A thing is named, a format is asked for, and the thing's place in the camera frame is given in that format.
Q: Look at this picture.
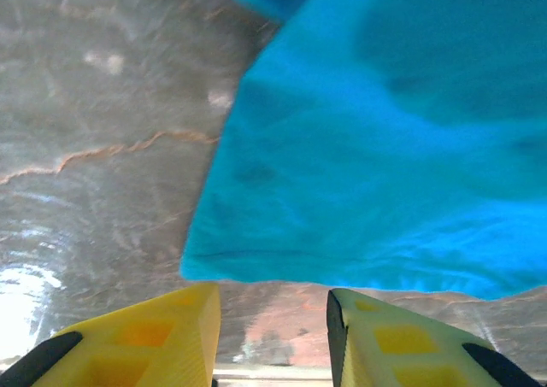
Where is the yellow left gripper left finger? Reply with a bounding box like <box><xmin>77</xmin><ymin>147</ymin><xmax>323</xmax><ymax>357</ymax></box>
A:
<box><xmin>0</xmin><ymin>282</ymin><xmax>222</xmax><ymax>387</ymax></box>

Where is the blue t-shirt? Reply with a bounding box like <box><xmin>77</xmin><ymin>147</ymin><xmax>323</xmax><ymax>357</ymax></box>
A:
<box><xmin>179</xmin><ymin>0</ymin><xmax>547</xmax><ymax>302</ymax></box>

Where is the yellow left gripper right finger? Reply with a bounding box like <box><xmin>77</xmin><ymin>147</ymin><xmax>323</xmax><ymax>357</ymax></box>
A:
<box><xmin>326</xmin><ymin>287</ymin><xmax>544</xmax><ymax>387</ymax></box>

